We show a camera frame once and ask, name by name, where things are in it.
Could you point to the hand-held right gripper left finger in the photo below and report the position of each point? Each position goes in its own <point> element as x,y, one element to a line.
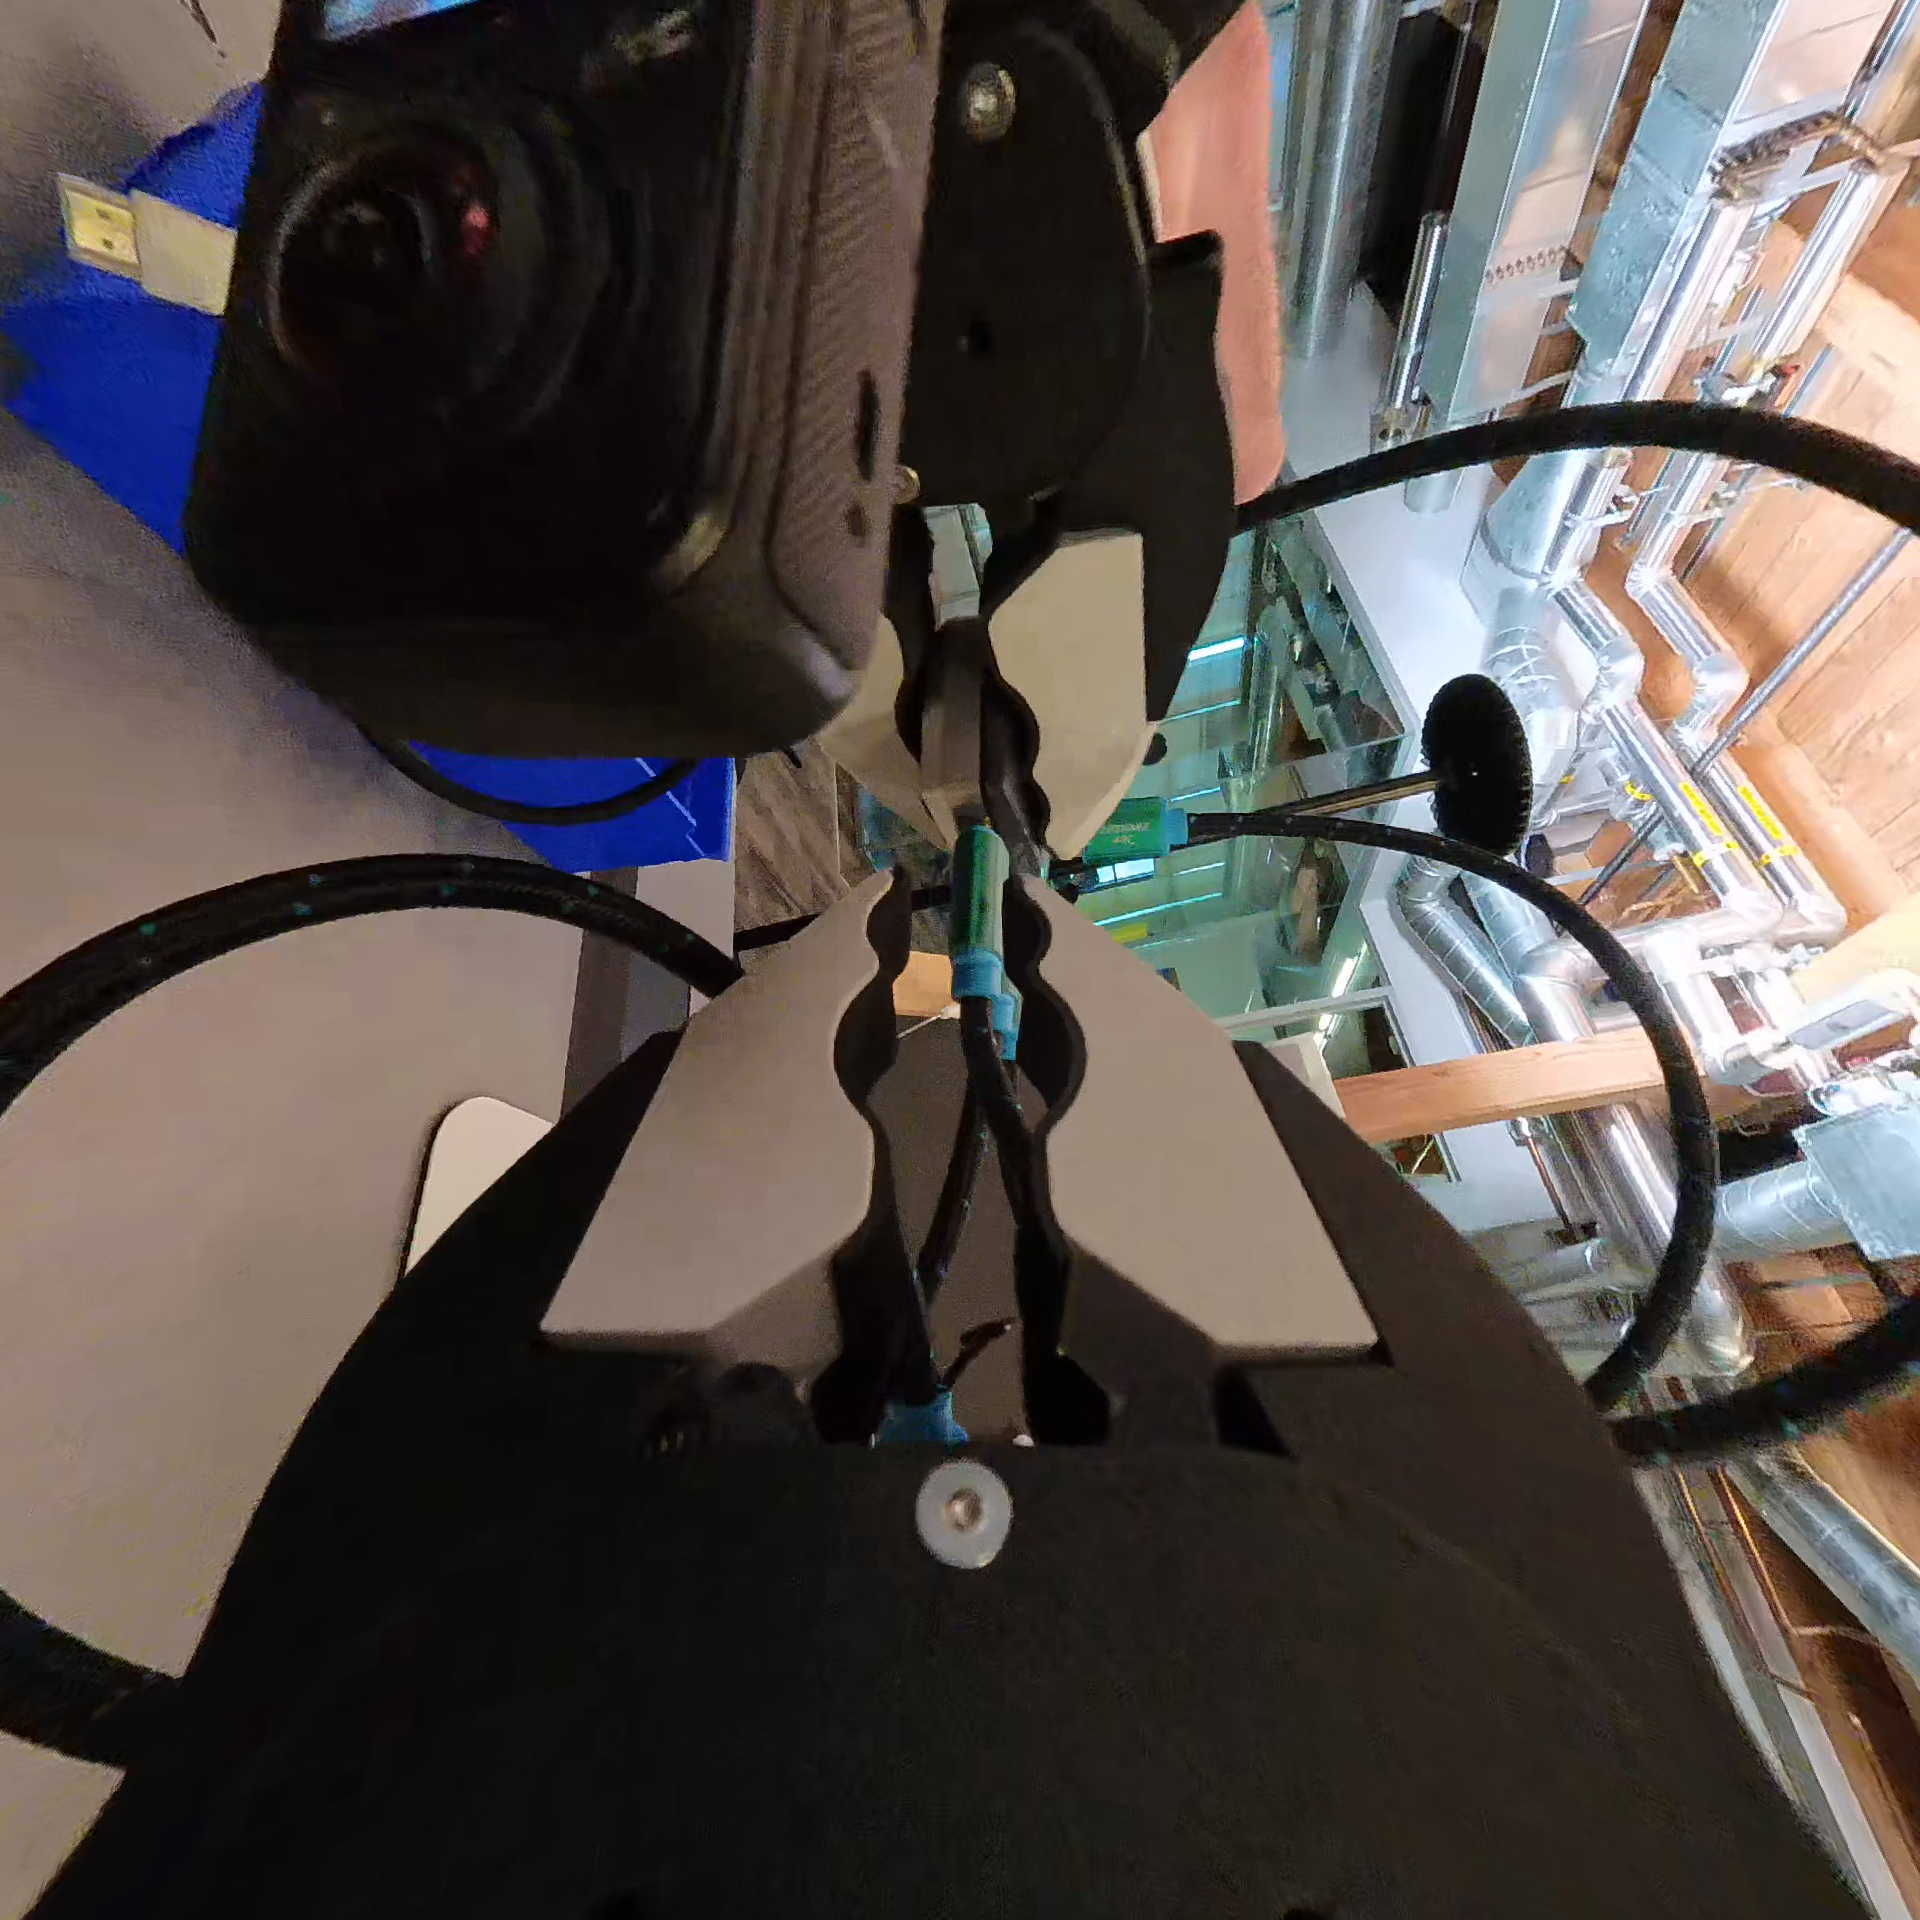
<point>721,1200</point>

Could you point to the black stand pole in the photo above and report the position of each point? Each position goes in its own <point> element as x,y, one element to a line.
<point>1476,750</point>

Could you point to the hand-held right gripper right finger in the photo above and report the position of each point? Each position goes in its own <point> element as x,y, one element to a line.
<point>1200,1200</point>

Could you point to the wooden top desk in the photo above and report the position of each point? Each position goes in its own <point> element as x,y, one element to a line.
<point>1499,1087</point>

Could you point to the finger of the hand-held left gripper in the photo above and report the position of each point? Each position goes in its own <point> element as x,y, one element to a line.
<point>890,720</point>
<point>1085,660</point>

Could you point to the person's left hand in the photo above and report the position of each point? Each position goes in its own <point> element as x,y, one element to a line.
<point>1245,240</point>

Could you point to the blue divided plastic bin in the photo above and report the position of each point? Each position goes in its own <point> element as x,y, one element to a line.
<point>76,361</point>

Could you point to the white stand base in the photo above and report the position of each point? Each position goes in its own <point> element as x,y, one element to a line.
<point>480,1154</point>

